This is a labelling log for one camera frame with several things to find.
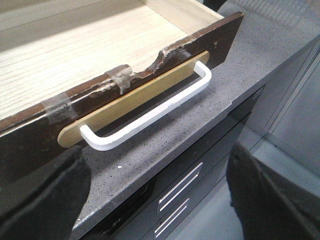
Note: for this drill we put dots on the grey floor cabinet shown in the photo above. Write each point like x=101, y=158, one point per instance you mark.
x=288, y=110

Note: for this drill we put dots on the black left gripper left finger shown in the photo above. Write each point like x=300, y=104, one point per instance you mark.
x=45, y=204

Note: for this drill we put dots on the wooden drawer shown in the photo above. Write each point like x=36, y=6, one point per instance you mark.
x=69, y=63

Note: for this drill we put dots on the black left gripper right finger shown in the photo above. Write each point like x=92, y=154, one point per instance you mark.
x=269, y=206

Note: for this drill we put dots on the white drawer handle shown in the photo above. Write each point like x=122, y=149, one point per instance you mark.
x=125, y=133

